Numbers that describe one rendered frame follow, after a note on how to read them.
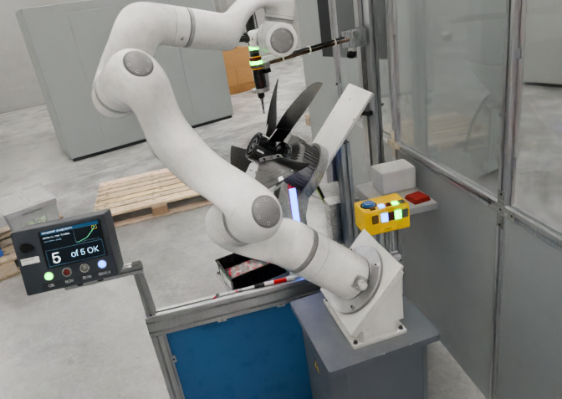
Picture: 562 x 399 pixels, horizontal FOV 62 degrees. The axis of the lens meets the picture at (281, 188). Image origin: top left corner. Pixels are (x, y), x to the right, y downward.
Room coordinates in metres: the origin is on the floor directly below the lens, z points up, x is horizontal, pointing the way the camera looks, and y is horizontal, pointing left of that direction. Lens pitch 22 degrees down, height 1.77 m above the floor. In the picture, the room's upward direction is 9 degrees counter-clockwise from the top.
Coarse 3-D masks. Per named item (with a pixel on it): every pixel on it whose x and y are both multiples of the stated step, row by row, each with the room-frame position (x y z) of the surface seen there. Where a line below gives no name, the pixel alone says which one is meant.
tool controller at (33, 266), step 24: (96, 216) 1.24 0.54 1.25; (24, 240) 1.20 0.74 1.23; (48, 240) 1.21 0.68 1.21; (72, 240) 1.22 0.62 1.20; (96, 240) 1.22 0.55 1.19; (24, 264) 1.18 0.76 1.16; (48, 264) 1.19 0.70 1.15; (72, 264) 1.20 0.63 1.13; (96, 264) 1.20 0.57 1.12; (120, 264) 1.26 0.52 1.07; (48, 288) 1.17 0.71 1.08
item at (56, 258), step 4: (56, 248) 1.20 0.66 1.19; (60, 248) 1.21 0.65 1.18; (48, 252) 1.20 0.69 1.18; (52, 252) 1.20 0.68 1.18; (56, 252) 1.20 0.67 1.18; (60, 252) 1.20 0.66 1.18; (48, 256) 1.20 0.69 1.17; (52, 256) 1.20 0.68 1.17; (56, 256) 1.20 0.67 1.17; (60, 256) 1.20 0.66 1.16; (64, 256) 1.20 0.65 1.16; (48, 260) 1.19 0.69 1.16; (52, 260) 1.19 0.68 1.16; (56, 260) 1.19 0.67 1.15; (60, 260) 1.20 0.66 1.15; (64, 260) 1.20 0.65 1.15; (52, 264) 1.19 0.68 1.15; (56, 264) 1.19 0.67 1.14; (60, 264) 1.19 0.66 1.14
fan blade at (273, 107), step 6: (276, 84) 2.03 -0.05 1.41; (276, 90) 2.07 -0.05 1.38; (276, 96) 2.10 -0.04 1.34; (270, 102) 1.96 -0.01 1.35; (276, 102) 2.11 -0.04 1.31; (270, 108) 1.96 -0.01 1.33; (276, 108) 2.12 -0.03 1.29; (270, 114) 1.96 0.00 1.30; (276, 114) 2.10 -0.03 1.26; (270, 120) 1.95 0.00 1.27; (276, 120) 2.07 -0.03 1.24; (270, 126) 1.94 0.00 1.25
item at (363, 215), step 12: (360, 204) 1.42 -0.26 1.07; (384, 204) 1.40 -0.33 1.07; (396, 204) 1.38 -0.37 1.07; (408, 204) 1.38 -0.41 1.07; (360, 216) 1.39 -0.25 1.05; (408, 216) 1.38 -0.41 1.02; (360, 228) 1.40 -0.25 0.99; (372, 228) 1.36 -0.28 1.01; (384, 228) 1.36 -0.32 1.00; (396, 228) 1.37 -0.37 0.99
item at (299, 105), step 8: (312, 88) 1.75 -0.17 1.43; (304, 96) 1.74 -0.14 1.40; (312, 96) 1.81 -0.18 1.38; (296, 104) 1.73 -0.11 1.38; (304, 104) 1.79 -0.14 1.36; (288, 112) 1.72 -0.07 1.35; (296, 112) 1.78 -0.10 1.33; (280, 120) 1.73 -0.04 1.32; (288, 120) 1.78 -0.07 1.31; (296, 120) 1.82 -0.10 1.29; (280, 128) 1.78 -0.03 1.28; (288, 128) 1.81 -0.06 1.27
